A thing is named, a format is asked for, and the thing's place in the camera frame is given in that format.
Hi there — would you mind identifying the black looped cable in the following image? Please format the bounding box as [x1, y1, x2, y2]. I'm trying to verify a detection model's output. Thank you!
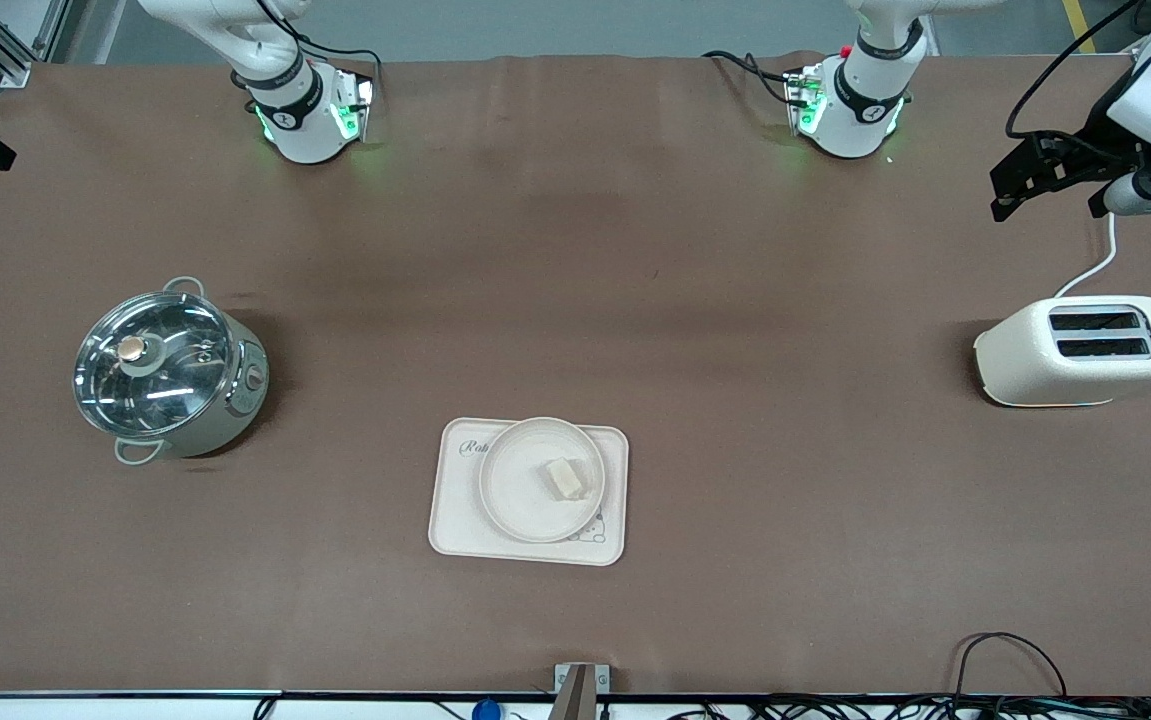
[950, 631, 1071, 701]

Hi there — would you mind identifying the brown table mat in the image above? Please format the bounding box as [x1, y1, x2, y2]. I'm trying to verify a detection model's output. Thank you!
[0, 55, 1151, 696]

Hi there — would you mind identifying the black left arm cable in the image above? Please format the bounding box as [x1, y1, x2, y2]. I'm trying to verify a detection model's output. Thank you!
[1006, 0, 1151, 141]

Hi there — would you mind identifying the round cream plate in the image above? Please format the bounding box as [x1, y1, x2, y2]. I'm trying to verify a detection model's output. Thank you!
[478, 417, 606, 544]

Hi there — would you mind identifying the cream two-slot toaster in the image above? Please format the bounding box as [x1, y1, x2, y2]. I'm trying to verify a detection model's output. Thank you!
[973, 295, 1151, 408]

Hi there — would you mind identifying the black cable bundle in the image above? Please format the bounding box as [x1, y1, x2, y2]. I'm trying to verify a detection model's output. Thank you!
[675, 695, 1151, 720]

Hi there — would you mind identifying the small pale bun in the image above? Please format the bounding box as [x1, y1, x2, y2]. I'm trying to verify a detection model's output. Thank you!
[540, 457, 588, 501]

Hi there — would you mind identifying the white toaster power cable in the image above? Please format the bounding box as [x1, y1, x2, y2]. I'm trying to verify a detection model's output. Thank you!
[1053, 213, 1119, 299]

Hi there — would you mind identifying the grey metal edge bracket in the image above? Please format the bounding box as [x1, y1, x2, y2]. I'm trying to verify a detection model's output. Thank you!
[554, 662, 611, 720]

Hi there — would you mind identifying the metal connector plate green light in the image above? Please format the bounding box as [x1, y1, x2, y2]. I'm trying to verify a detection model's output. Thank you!
[333, 68, 376, 143]
[784, 65, 828, 137]

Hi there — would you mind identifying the glass pot lid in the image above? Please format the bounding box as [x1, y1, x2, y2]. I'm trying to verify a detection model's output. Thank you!
[73, 290, 241, 438]

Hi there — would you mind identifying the black base cable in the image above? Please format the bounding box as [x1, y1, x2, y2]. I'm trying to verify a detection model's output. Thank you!
[702, 50, 801, 107]
[255, 0, 383, 96]

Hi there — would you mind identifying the yellow floor tape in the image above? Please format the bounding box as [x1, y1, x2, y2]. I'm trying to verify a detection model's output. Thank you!
[1062, 0, 1096, 51]

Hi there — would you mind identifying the black right base cable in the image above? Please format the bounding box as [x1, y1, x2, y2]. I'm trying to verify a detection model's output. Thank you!
[255, 0, 383, 96]

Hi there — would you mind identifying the steel electric cooking pot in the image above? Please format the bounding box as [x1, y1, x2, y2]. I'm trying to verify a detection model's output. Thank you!
[75, 277, 271, 466]

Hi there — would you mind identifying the cream rabbit print tray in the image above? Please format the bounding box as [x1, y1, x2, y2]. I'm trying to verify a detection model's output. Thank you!
[428, 417, 630, 568]

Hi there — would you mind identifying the black left base cable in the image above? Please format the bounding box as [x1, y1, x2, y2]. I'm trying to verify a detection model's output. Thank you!
[702, 50, 801, 107]

